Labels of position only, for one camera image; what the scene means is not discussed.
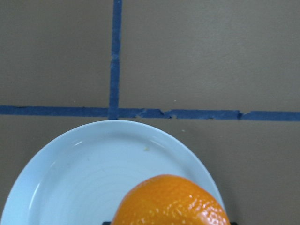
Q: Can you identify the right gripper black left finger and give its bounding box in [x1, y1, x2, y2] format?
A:
[102, 221, 111, 225]

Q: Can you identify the orange fruit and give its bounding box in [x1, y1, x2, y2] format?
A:
[111, 175, 230, 225]

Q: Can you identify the light blue plate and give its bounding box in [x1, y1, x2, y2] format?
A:
[0, 120, 223, 225]

